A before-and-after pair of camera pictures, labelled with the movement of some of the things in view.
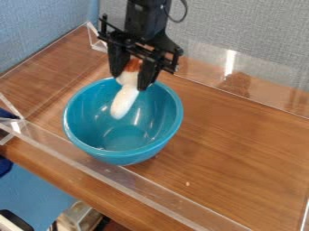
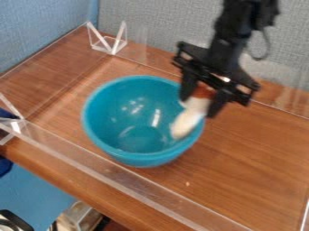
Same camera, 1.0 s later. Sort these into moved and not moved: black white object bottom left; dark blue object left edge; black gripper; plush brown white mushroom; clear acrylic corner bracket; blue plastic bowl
Moved: blue plastic bowl; plush brown white mushroom; black gripper
Not moved: black white object bottom left; clear acrylic corner bracket; dark blue object left edge
